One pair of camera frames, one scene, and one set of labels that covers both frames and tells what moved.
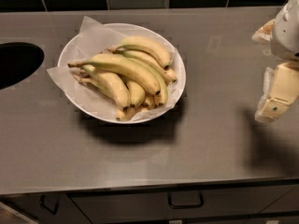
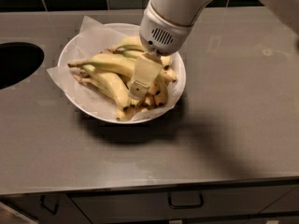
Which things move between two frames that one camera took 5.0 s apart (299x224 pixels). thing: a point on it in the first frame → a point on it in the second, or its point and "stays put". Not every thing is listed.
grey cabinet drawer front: (178, 203) stays put
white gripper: (287, 28) → (162, 35)
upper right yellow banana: (147, 45) stays put
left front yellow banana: (111, 85) stays put
